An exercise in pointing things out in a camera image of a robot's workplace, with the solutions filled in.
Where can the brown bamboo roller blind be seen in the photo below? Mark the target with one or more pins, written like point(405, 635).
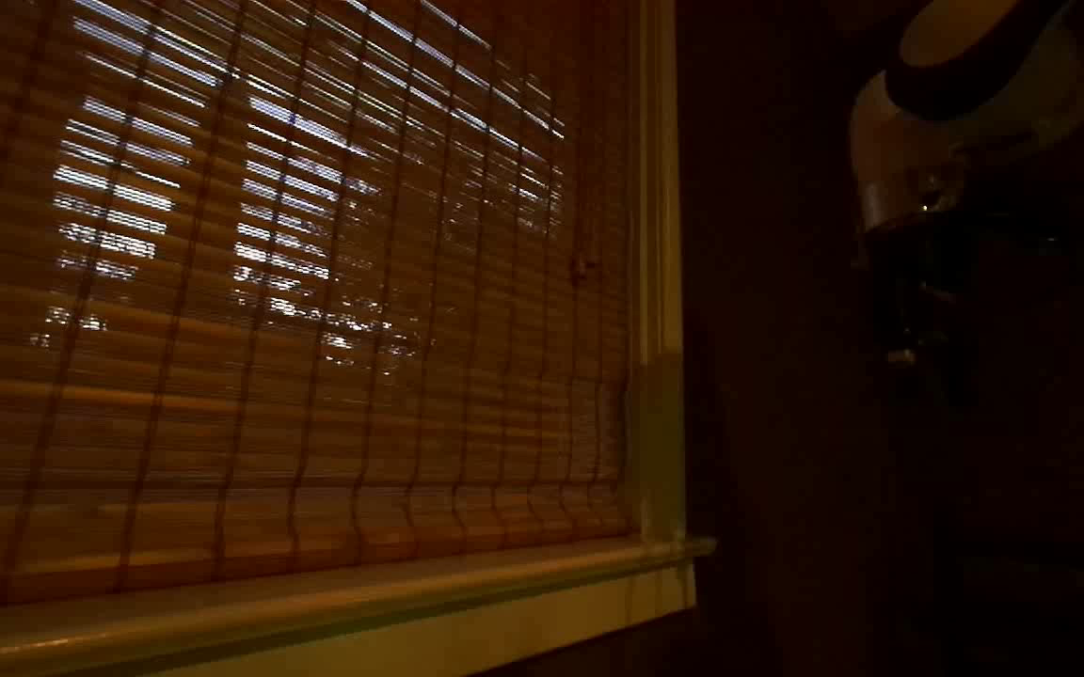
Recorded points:
point(254, 324)

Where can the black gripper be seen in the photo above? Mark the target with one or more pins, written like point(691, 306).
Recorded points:
point(920, 291)

